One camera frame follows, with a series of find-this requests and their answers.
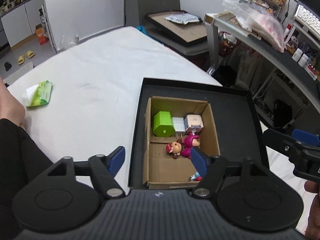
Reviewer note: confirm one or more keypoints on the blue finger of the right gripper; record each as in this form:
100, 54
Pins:
279, 142
305, 137

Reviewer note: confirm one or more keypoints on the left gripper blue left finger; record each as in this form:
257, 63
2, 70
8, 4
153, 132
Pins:
104, 168

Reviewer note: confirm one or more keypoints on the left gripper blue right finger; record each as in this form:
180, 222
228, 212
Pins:
212, 170

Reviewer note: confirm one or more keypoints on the blue red small figurine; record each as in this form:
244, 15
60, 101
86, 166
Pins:
195, 177

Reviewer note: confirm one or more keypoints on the pink bear figurine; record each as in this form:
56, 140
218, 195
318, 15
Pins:
188, 142

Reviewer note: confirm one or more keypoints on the brown-haired doll figurine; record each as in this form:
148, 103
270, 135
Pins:
174, 149

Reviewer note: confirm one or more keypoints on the purple beige small box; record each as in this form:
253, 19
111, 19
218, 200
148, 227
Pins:
193, 123

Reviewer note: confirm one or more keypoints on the brown cardboard box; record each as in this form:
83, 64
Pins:
161, 171

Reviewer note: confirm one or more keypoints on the white power adapter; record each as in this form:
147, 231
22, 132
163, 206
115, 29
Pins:
179, 126

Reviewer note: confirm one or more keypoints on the green hexagonal toy box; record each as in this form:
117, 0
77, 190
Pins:
163, 124

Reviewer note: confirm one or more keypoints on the person's right hand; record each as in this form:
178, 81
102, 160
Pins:
313, 228

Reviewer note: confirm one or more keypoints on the black shallow tray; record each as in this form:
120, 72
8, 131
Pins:
237, 123

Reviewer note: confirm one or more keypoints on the grey curved desk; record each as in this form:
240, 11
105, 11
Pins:
300, 77

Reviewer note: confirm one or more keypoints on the white pill bottle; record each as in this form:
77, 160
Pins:
297, 55
303, 60

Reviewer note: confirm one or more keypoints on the person's black trouser leg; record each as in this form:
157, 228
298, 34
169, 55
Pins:
21, 162

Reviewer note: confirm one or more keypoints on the green tissue pack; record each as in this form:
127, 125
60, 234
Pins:
37, 95

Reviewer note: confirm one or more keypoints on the person's bare foot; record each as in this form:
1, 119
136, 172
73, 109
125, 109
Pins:
10, 108

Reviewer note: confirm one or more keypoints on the white keyboard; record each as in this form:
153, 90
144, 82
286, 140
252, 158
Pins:
307, 19

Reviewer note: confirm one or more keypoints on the clear plastic bag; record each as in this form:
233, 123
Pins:
260, 21

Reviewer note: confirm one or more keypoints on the red plastic basket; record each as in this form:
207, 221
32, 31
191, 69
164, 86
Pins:
227, 43

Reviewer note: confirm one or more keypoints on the yellow slipper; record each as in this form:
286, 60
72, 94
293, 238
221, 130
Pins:
30, 54
21, 60

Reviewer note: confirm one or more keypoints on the black framed board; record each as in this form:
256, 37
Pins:
184, 28

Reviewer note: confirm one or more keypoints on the orange box on floor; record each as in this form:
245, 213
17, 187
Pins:
41, 34

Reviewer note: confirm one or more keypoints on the grey chair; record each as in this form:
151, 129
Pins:
135, 11

